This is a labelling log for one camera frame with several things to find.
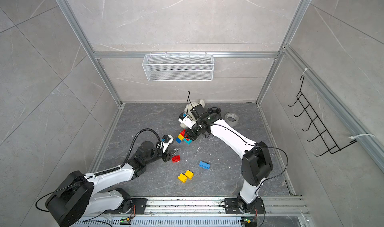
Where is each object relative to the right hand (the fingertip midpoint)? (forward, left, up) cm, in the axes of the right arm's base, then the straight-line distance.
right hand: (188, 133), depth 83 cm
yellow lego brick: (-2, +5, 0) cm, 5 cm away
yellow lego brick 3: (-20, +4, -13) cm, 25 cm away
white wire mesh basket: (+45, +6, +15) cm, 47 cm away
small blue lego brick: (-3, +6, -3) cm, 7 cm away
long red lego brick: (0, +3, +2) cm, 4 cm away
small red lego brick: (-9, +8, -14) cm, 18 cm away
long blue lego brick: (-13, -9, -14) cm, 21 cm away
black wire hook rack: (-5, -60, +15) cm, 62 cm away
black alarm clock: (+22, -17, -5) cm, 28 cm away
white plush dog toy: (+30, 0, -10) cm, 32 cm away
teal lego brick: (-4, 0, -2) cm, 5 cm away
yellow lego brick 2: (-18, 0, -13) cm, 23 cm away
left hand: (-4, +7, -2) cm, 9 cm away
